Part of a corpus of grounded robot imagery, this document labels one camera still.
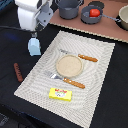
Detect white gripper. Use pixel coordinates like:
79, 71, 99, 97
18, 7, 53, 31

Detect light blue milk carton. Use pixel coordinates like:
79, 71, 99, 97
28, 38, 41, 56

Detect red tomato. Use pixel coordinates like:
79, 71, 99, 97
89, 9, 100, 17

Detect yellow butter box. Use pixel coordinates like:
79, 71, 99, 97
49, 88, 72, 101

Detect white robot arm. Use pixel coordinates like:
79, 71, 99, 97
15, 0, 53, 31

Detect grey cooking pot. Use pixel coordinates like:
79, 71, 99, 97
55, 0, 84, 20

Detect brown sausage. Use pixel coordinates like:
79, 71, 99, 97
14, 63, 23, 82

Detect round tan plate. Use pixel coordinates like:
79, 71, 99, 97
56, 55, 83, 78

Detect beige woven placemat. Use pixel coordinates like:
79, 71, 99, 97
15, 31, 114, 128

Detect tan wooden bowl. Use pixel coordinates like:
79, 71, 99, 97
119, 5, 128, 30

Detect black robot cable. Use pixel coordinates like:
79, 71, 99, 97
0, 25, 26, 32

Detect knife with orange handle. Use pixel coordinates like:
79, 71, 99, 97
59, 49, 98, 62

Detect grey saucepan with handle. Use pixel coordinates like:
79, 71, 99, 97
81, 1, 120, 24

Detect fork with orange handle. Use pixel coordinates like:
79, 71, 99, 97
44, 71, 85, 89

